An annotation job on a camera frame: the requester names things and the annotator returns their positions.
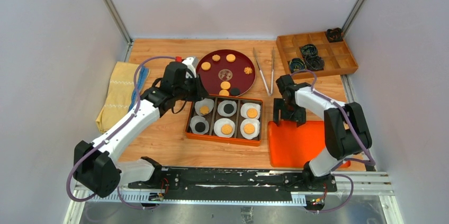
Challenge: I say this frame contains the dark patterned rolled item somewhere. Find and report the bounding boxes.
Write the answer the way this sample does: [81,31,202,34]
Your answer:
[325,28,344,43]
[300,44,318,58]
[305,56,325,71]
[288,58,307,73]

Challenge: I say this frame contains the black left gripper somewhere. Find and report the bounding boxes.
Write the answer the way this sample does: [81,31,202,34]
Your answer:
[174,73,210,102]

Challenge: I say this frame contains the metal tongs white handle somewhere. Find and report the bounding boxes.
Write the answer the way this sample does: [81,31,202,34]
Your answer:
[252,47,276,97]

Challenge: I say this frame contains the dark red round plate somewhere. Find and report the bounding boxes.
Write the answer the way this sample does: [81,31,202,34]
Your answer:
[196,49,256,95]

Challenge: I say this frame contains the swirl butter cookie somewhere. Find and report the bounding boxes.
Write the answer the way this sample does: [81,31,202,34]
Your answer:
[212,55,221,62]
[199,105,210,115]
[244,67,253,75]

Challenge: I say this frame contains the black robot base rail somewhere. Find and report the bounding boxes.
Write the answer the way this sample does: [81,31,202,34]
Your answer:
[75,166,393,212]

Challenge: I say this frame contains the orange compartment cookie box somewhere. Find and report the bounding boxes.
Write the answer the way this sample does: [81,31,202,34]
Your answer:
[185,95,263,146]

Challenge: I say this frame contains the yellow blue folded towel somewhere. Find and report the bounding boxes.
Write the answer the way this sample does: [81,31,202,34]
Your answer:
[96,61,150,133]

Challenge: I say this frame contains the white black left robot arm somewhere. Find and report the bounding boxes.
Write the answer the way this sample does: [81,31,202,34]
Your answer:
[66,57,209,201]

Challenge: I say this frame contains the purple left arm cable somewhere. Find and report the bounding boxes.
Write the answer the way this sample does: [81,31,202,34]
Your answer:
[66,56,181,211]

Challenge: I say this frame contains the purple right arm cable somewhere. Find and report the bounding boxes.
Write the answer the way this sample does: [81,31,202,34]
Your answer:
[290,69,376,214]

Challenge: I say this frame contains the black sandwich cookie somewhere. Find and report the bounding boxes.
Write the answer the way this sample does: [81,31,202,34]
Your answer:
[194,122,207,134]
[223,103,235,115]
[229,87,241,96]

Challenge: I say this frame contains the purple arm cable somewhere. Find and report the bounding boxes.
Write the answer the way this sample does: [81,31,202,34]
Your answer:
[66,56,181,211]
[290,69,376,214]

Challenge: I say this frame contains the round yellow biscuit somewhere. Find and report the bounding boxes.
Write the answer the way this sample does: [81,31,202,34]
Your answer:
[201,62,211,71]
[220,81,231,90]
[243,123,255,135]
[221,124,234,135]
[246,107,258,119]
[226,54,236,62]
[219,89,230,96]

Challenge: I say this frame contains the wooden compartment tray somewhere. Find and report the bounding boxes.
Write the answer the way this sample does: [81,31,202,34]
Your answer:
[276,31,358,77]

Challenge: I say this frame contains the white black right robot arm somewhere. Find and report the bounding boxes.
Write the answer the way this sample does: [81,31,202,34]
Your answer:
[272,74,375,191]

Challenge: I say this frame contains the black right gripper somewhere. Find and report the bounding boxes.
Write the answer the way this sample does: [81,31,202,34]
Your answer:
[274,97,307,127]

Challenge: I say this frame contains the orange box lid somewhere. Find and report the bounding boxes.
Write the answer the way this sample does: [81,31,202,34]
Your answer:
[268,120,352,169]

